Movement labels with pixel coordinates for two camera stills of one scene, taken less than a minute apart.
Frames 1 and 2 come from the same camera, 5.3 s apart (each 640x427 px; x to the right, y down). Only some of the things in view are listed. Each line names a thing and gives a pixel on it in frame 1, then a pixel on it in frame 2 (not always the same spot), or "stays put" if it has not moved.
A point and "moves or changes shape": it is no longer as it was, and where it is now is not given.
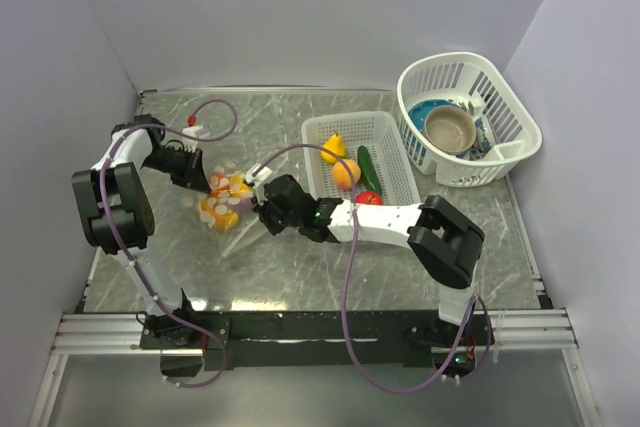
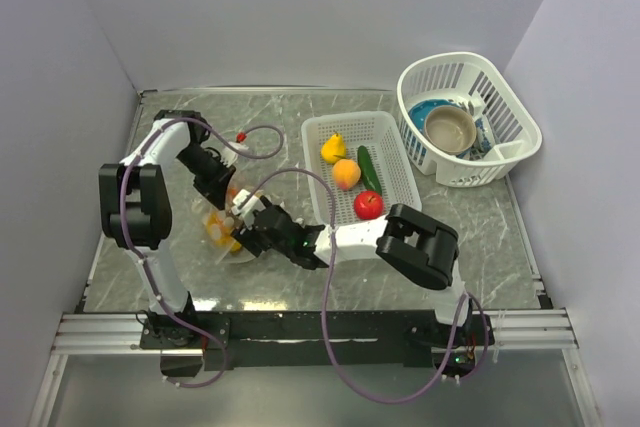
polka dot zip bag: [226, 214] moves or changes shape
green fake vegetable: [367, 170] stays put
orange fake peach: [341, 175] stays put
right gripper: [261, 205] to [247, 234]
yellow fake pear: [337, 145] stays put
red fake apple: [368, 197] stays put
